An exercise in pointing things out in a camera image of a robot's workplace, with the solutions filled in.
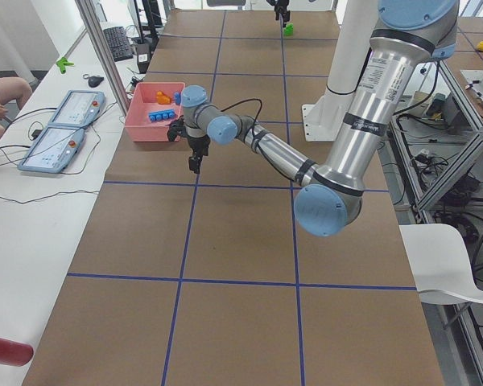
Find seated person legs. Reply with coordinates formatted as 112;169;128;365
0;76;34;142

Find long blue block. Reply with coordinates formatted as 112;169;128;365
147;109;176;122

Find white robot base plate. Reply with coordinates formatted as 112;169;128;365
302;0;378;142

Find pink plastic box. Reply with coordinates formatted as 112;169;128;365
125;82;185;142

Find aluminium frame post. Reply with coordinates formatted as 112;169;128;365
75;0;130;117

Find teach pendant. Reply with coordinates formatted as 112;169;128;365
49;90;105;128
18;125;85;174

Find red cylinder bottle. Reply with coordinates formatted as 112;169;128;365
0;338;34;367

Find green plastic clamp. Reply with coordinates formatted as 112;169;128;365
56;56;75;74

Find orange block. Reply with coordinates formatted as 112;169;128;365
155;91;172;105

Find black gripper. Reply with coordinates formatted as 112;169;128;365
267;0;291;20
188;135;209;174

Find lower teach pendant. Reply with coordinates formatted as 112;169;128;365
18;125;85;174

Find black keyboard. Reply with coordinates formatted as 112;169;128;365
102;27;133;62

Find upper teach pendant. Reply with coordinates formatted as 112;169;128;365
49;90;105;128

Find green block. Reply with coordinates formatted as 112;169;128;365
283;23;294;37

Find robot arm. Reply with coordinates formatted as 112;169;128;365
181;1;459;236

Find black computer mouse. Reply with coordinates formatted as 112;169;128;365
87;76;105;88

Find white chair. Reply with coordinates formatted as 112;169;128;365
399;224;483;305

